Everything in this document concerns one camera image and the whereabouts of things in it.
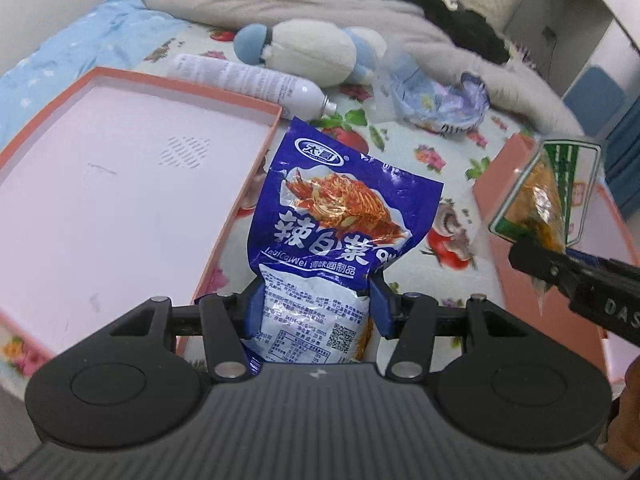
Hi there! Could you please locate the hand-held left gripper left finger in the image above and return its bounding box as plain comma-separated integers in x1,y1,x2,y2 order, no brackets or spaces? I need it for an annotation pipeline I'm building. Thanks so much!
107,281,265,384

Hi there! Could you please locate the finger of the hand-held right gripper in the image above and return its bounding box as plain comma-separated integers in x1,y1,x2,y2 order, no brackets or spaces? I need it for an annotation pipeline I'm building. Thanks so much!
565,249,640,281
509,236,588,306

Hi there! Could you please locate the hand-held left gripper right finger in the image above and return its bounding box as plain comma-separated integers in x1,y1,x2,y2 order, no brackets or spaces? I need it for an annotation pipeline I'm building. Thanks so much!
370,276,531,384

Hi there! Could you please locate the green white snack bag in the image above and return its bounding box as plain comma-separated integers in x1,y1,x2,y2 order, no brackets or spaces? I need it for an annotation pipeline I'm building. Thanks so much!
489,139,602,261

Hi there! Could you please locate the deep orange cardboard box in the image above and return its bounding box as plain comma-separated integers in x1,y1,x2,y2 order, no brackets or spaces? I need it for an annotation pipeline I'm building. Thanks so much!
472,132,640,376

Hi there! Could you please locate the blue noodle snack bag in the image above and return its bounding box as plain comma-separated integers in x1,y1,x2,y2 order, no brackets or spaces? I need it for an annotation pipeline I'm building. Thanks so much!
240,116,445,376

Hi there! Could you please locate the person's right hand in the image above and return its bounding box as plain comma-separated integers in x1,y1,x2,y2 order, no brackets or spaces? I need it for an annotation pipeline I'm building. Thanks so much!
607,355,640,453

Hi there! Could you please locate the blue curtain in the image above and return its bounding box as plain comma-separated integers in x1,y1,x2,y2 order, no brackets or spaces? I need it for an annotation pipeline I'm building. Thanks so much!
600,110,640,201

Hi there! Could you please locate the blue padded chair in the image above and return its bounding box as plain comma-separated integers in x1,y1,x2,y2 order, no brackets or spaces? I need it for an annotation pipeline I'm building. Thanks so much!
562,65,626,126

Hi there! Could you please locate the shallow orange box lid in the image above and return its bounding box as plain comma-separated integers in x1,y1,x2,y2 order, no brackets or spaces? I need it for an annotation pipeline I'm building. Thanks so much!
0,66,283,366

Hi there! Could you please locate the clear blue plastic bag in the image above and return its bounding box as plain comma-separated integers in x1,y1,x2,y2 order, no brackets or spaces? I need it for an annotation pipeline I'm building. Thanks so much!
387,55,491,133

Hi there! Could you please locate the white spray bottle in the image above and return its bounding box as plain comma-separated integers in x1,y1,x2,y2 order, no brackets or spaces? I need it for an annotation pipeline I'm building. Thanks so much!
167,54,338,121

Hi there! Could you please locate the white and blue plush toy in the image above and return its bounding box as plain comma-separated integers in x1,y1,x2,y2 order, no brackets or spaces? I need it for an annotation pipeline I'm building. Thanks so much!
234,19,388,86

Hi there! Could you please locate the floral blue bedsheet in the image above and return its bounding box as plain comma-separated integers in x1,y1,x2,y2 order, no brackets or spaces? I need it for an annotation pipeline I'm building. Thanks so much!
0,0,511,391

